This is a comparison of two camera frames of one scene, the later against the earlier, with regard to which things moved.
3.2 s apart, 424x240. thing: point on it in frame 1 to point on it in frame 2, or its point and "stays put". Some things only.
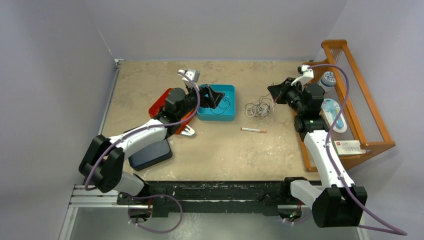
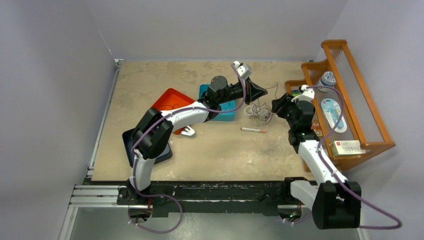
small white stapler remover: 188,131 stays put
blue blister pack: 329,110 stays put
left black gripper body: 206,102 to 248,96
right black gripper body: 290,94 to 287,111
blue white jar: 327,81 stays put
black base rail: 213,198 stays put
